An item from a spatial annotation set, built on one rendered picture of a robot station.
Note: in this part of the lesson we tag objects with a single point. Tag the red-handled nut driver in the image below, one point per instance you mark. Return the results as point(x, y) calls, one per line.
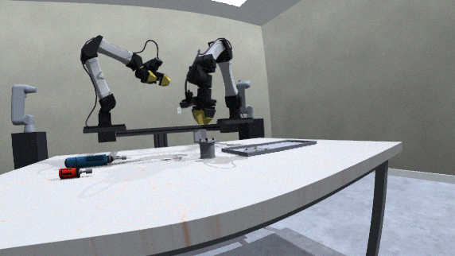
point(72, 172)

